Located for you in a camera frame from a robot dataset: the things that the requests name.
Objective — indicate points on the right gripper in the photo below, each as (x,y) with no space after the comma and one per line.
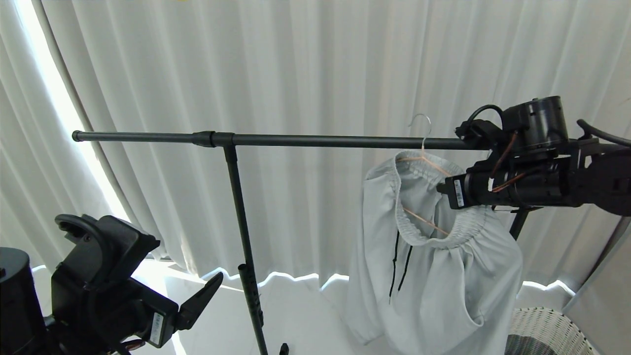
(522,190)

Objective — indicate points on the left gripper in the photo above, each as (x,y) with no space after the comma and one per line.
(113,320)

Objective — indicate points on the pink clothes hanger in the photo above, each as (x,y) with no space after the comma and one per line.
(422,143)

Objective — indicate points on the white laundry basket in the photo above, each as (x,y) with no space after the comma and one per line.
(542,330)

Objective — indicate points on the black clothes rack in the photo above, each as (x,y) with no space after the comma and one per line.
(320,141)

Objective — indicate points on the white curtain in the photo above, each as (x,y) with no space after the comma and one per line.
(19,172)
(296,64)

